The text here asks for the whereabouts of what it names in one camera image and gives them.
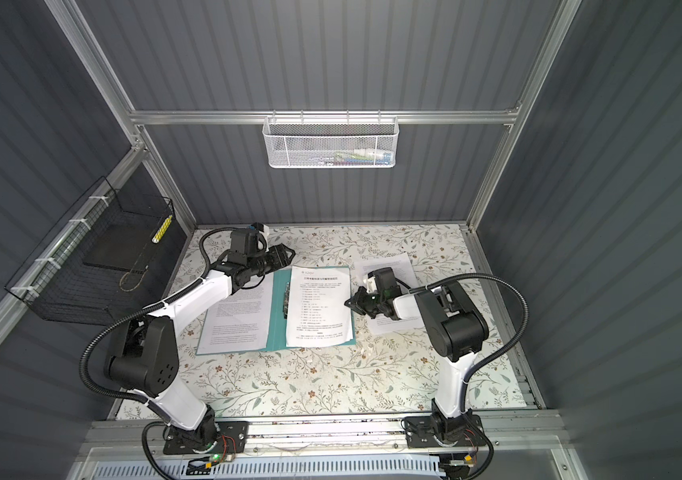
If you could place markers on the black flat pad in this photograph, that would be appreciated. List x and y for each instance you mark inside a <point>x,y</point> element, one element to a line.
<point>124,248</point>

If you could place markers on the black wire mesh basket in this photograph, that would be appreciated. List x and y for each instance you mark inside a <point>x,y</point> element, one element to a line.
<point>55,284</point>

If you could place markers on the printed paper sheet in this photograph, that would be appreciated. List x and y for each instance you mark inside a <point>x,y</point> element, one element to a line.
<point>405,305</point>
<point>239,323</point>
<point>317,315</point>

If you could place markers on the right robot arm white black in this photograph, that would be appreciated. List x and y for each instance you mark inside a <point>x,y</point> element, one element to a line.
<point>456,331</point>

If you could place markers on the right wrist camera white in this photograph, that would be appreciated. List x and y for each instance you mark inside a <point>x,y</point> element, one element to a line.
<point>370,282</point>

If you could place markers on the floral table mat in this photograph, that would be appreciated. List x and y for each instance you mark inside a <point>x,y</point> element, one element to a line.
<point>392,372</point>

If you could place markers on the pens in white basket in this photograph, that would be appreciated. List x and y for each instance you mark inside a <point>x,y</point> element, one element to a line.
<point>355,158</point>

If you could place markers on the yellow marker pen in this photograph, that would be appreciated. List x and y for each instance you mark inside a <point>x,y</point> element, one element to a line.
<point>162,229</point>

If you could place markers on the teal paper folder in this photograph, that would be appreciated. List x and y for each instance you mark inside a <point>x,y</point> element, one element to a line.
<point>277,330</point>

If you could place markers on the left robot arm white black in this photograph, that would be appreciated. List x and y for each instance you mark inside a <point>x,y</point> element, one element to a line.
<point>143,358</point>

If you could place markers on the white wire mesh basket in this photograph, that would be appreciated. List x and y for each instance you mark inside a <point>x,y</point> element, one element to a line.
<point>288,145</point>

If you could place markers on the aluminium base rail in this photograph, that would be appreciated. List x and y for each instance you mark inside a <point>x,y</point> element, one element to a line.
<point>376,433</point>

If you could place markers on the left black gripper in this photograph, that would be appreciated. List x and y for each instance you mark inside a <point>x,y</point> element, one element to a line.
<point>279,258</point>

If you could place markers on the white perforated cable tray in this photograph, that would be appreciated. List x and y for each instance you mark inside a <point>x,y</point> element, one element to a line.
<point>310,467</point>

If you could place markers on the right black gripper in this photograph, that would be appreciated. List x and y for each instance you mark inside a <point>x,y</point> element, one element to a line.
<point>359,302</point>

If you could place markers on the metal folder clip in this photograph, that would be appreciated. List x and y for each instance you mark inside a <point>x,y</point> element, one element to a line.
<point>286,301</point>

